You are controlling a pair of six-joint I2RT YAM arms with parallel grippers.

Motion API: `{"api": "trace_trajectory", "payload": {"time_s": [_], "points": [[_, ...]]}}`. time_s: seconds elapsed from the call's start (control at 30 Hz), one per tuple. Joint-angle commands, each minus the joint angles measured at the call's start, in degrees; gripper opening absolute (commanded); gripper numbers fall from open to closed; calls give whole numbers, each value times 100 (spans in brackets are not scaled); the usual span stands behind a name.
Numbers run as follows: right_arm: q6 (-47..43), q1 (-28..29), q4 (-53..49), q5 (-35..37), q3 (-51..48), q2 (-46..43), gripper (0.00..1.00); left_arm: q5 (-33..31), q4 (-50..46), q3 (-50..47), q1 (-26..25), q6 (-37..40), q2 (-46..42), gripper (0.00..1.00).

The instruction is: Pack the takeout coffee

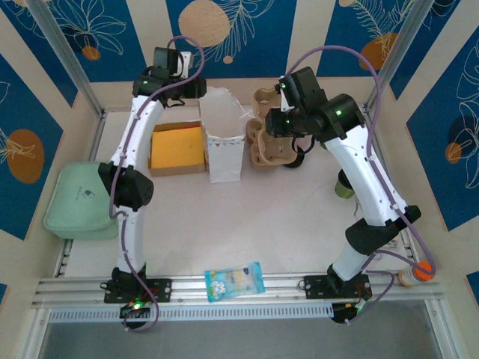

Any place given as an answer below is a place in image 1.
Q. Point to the pulp cup carrier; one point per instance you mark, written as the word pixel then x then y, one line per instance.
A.
pixel 262 99

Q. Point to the yellow paper napkin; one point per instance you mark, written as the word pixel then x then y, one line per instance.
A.
pixel 176 147

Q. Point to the green paper coffee cup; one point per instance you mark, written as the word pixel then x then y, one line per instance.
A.
pixel 344 191

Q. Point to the animal print paper gift bag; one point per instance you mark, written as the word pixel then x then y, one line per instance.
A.
pixel 224 164

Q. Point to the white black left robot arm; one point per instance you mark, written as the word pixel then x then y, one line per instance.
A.
pixel 138 131

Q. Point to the stack of black cup lids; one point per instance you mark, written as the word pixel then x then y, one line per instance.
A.
pixel 297 164

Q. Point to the brown cardboard napkin box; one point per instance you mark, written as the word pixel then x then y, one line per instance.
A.
pixel 176 171

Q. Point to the mint green zip pouch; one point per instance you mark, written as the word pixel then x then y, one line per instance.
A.
pixel 75 194

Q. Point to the blue wet wipes packet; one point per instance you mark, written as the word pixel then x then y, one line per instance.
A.
pixel 234 280

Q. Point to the orange capped bottle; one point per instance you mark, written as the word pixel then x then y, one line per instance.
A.
pixel 419 275

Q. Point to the black base connector box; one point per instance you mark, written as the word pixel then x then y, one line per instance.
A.
pixel 129 310
pixel 342 312

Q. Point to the aluminium frame post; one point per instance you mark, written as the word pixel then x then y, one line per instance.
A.
pixel 66 56
pixel 397 56

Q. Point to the aluminium side rail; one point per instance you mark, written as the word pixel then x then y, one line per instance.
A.
pixel 409 250

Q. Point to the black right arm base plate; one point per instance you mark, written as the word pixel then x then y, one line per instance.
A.
pixel 314 286

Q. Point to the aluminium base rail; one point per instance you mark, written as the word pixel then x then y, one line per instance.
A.
pixel 280 288

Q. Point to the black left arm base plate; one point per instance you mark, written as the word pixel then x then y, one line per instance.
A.
pixel 161 289

